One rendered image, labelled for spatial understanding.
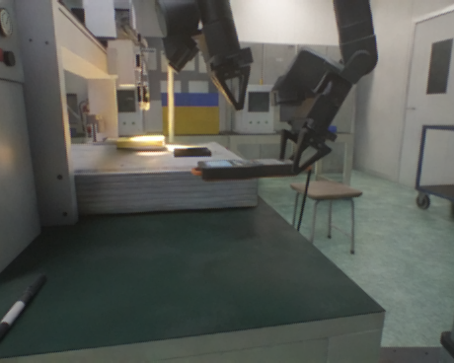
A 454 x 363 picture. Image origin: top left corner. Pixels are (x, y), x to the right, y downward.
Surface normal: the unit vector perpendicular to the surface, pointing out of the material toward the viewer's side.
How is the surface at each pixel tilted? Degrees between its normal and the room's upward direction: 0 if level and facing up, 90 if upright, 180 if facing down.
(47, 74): 90
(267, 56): 90
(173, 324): 0
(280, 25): 90
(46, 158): 90
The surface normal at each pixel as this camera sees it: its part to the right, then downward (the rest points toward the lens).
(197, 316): 0.00, -0.98
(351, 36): -0.26, 0.55
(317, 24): 0.18, 0.21
